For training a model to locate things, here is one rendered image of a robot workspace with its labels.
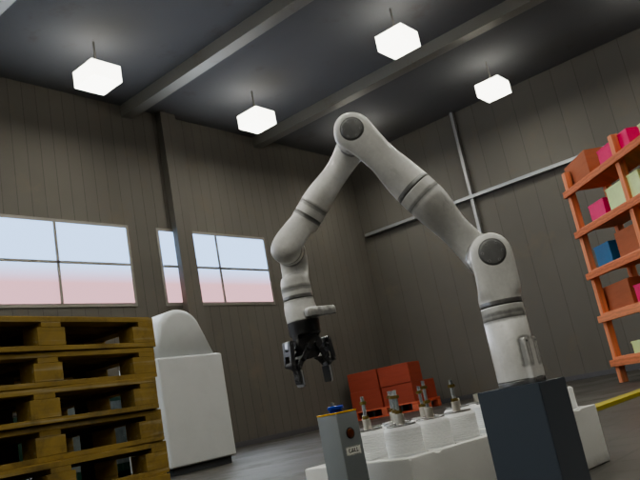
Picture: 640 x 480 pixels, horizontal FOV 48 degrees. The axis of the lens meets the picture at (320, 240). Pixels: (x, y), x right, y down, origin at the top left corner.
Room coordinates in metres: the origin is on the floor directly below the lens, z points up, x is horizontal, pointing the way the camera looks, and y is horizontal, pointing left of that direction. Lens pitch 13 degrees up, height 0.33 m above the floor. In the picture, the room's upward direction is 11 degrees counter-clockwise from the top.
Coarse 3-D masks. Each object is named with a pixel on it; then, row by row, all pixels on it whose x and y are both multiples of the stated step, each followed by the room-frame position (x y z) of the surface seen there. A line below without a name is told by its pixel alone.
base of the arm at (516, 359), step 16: (512, 304) 1.52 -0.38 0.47; (496, 320) 1.52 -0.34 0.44; (512, 320) 1.51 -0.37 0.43; (496, 336) 1.53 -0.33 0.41; (512, 336) 1.51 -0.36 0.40; (528, 336) 1.52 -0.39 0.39; (496, 352) 1.53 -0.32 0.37; (512, 352) 1.51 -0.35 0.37; (528, 352) 1.51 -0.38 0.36; (496, 368) 1.55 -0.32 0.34; (512, 368) 1.52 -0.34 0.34; (528, 368) 1.51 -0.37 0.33; (512, 384) 1.52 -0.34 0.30
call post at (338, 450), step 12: (324, 420) 1.76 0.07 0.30; (336, 420) 1.73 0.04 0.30; (348, 420) 1.75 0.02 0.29; (324, 432) 1.76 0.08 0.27; (336, 432) 1.73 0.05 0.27; (324, 444) 1.77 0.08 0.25; (336, 444) 1.74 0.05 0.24; (348, 444) 1.74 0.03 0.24; (360, 444) 1.77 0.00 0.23; (324, 456) 1.77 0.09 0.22; (336, 456) 1.74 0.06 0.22; (348, 456) 1.73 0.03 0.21; (360, 456) 1.76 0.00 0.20; (336, 468) 1.75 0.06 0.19; (348, 468) 1.73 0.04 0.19; (360, 468) 1.76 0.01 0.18
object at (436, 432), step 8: (424, 424) 1.90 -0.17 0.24; (432, 424) 1.90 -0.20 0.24; (440, 424) 1.90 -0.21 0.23; (448, 424) 1.92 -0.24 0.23; (424, 432) 1.91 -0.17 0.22; (432, 432) 1.90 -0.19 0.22; (440, 432) 1.90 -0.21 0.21; (448, 432) 1.91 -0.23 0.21; (424, 440) 1.91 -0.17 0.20; (432, 440) 1.90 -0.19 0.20; (440, 440) 1.90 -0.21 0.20; (448, 440) 1.91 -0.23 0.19; (432, 448) 1.90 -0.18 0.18
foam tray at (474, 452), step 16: (448, 448) 1.86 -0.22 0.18; (464, 448) 1.90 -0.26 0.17; (480, 448) 1.95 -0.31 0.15; (368, 464) 1.86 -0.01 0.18; (384, 464) 1.82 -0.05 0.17; (400, 464) 1.78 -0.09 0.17; (416, 464) 1.77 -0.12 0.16; (432, 464) 1.81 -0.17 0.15; (448, 464) 1.85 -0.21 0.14; (464, 464) 1.89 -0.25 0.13; (480, 464) 1.94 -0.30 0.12
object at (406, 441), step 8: (416, 424) 1.84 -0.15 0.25; (384, 432) 1.85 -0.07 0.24; (392, 432) 1.82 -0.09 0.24; (400, 432) 1.82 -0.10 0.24; (408, 432) 1.82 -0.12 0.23; (416, 432) 1.83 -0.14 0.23; (392, 440) 1.83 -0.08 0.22; (400, 440) 1.82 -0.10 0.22; (408, 440) 1.82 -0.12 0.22; (416, 440) 1.82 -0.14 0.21; (392, 448) 1.83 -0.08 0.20; (400, 448) 1.82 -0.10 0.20; (408, 448) 1.82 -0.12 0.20; (416, 448) 1.82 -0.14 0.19; (424, 448) 1.84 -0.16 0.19; (392, 456) 1.83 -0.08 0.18; (400, 456) 1.82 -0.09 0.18; (408, 456) 1.82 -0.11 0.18
